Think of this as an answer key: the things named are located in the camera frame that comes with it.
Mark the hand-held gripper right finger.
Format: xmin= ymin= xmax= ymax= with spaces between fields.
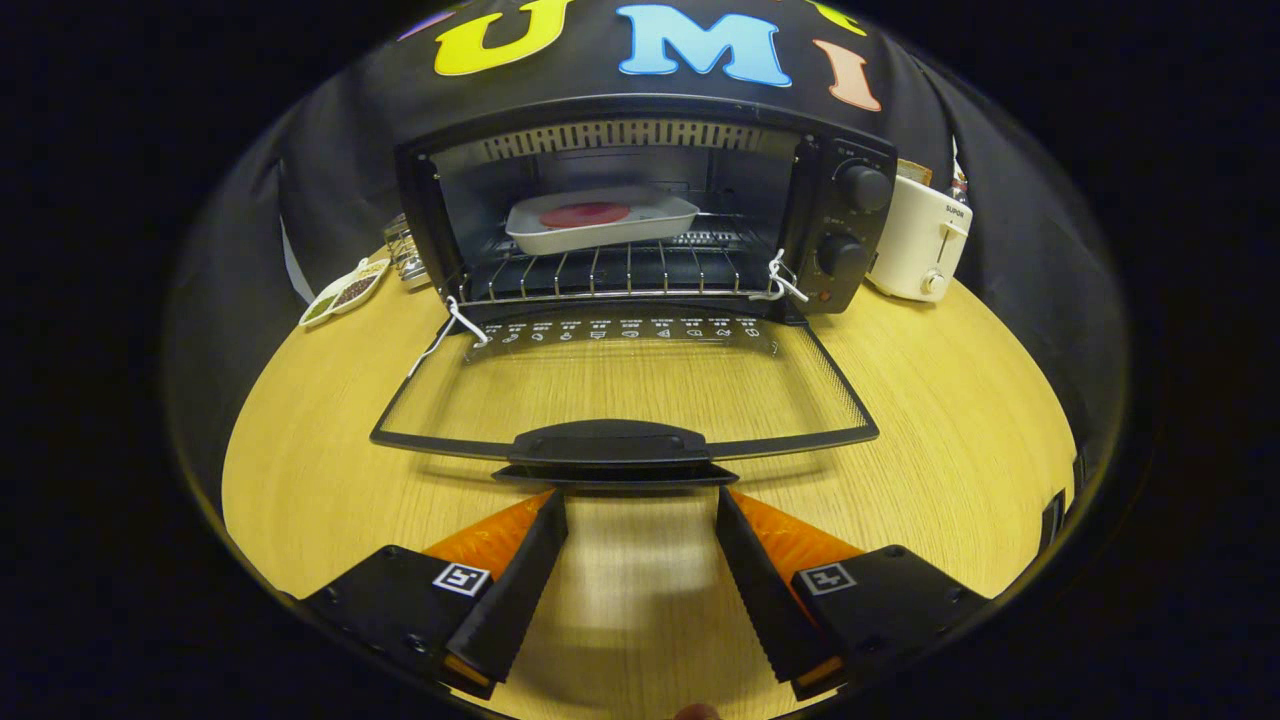
xmin=714 ymin=487 xmax=991 ymax=703

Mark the pink meat slice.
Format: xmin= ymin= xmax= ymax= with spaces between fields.
xmin=540 ymin=201 xmax=632 ymax=230

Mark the black toaster oven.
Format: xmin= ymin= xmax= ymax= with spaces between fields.
xmin=368 ymin=93 xmax=899 ymax=491

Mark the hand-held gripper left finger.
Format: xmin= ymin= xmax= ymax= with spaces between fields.
xmin=300 ymin=488 xmax=569 ymax=701

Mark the metal wire basket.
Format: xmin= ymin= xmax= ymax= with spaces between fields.
xmin=383 ymin=213 xmax=433 ymax=291

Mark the white toaster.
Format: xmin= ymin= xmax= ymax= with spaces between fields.
xmin=866 ymin=172 xmax=973 ymax=303

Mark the white divided spice dish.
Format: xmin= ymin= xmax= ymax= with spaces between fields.
xmin=298 ymin=258 xmax=391 ymax=329

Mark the white rectangular food plate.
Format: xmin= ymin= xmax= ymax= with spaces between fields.
xmin=505 ymin=186 xmax=701 ymax=257

